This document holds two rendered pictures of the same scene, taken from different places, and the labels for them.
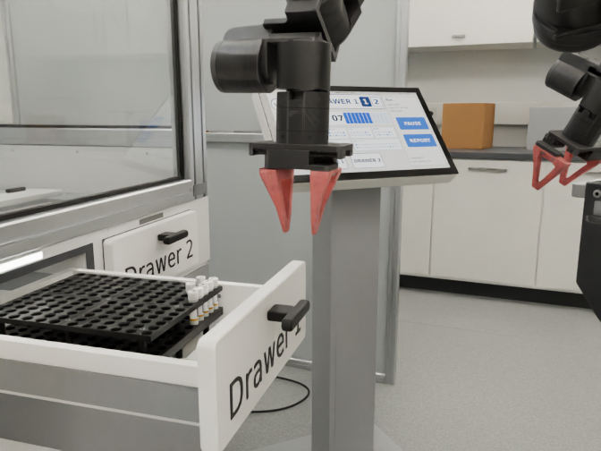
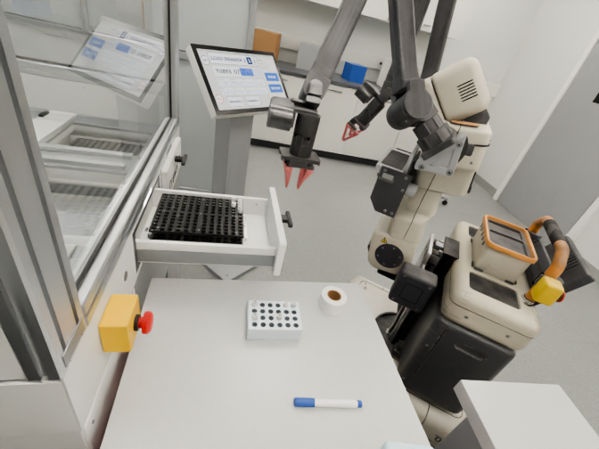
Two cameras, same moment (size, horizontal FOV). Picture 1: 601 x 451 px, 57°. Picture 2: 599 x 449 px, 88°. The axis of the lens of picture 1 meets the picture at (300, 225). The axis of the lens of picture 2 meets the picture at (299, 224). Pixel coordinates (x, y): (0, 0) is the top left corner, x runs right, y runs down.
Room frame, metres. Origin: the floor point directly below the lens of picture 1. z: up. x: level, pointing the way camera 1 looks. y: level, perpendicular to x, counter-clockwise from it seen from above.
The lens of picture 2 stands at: (-0.06, 0.39, 1.38)
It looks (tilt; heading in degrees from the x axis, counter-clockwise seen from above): 33 degrees down; 326
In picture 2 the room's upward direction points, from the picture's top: 14 degrees clockwise
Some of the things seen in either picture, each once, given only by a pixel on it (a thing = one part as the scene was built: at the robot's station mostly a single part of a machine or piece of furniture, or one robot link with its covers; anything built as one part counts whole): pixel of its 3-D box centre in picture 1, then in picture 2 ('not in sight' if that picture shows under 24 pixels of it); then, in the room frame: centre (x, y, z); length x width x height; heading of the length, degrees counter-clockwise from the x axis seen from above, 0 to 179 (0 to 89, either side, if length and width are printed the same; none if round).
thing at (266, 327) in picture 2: not in sight; (273, 320); (0.35, 0.12, 0.78); 0.12 x 0.08 x 0.04; 72
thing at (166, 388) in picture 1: (104, 326); (197, 224); (0.65, 0.24, 0.86); 0.40 x 0.26 x 0.06; 74
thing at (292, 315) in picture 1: (285, 313); (284, 218); (0.58, 0.02, 0.91); 0.07 x 0.04 x 0.01; 164
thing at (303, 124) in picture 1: (302, 125); (301, 147); (0.61, 0.00, 1.11); 0.10 x 0.07 x 0.07; 74
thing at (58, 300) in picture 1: (110, 323); (201, 223); (0.64, 0.23, 0.87); 0.22 x 0.18 x 0.06; 74
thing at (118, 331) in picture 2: not in sight; (123, 322); (0.36, 0.43, 0.88); 0.07 x 0.05 x 0.07; 164
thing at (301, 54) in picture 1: (298, 66); (305, 123); (0.61, 0.00, 1.17); 0.07 x 0.06 x 0.07; 67
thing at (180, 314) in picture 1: (183, 309); (240, 217); (0.62, 0.14, 0.90); 0.18 x 0.02 x 0.01; 164
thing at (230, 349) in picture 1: (263, 337); (274, 227); (0.59, 0.04, 0.87); 0.29 x 0.02 x 0.11; 164
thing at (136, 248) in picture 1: (157, 252); (172, 167); (0.98, 0.26, 0.87); 0.29 x 0.02 x 0.11; 164
